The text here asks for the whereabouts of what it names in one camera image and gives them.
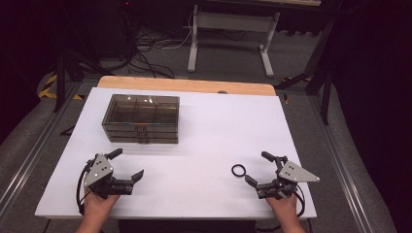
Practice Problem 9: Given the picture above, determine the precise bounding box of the black rubber ring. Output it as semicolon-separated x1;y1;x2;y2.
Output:
230;163;248;178

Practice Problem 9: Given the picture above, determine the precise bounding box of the smoky transparent drawer box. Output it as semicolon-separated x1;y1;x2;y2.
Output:
101;93;181;145

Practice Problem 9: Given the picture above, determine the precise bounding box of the white table board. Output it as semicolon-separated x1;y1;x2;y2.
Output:
34;86;318;220

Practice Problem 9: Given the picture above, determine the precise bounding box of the yellow black floor tape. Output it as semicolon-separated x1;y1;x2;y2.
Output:
38;74;86;101

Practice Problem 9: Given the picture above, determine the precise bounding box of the aluminium floor rail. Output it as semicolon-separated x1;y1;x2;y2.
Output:
307;95;375;233
0;82;82;216

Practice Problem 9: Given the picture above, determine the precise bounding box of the left hand-held gripper black cable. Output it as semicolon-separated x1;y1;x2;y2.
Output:
75;159;94;216

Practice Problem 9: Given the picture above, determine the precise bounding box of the white metal stand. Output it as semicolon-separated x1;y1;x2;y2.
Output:
187;0;323;78

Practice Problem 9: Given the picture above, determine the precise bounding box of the black metal stand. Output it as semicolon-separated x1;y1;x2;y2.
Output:
274;16;339;126
51;0;115;114

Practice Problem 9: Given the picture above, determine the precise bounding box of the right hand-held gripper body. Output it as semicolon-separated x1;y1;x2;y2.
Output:
255;154;321;201

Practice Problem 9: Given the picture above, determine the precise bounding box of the person's left hand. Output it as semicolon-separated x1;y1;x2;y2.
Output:
83;190;121;222

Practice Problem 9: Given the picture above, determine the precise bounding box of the person's right hand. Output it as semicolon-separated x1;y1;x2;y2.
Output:
265;193;299;224

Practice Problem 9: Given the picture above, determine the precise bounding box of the hand-held gripper black cable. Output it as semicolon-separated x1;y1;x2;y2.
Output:
291;183;307;218
75;159;94;216

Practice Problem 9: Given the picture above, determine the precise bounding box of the bundle of black floor cables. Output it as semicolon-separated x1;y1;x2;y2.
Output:
120;27;195;80

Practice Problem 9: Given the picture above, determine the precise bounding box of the wooden table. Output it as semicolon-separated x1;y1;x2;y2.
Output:
96;76;277;97

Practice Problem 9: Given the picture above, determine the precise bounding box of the right hand-held gripper black cable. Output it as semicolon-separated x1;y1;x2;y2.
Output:
291;183;307;218

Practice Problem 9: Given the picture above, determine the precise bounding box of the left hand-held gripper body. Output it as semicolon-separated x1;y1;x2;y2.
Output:
83;153;134;199

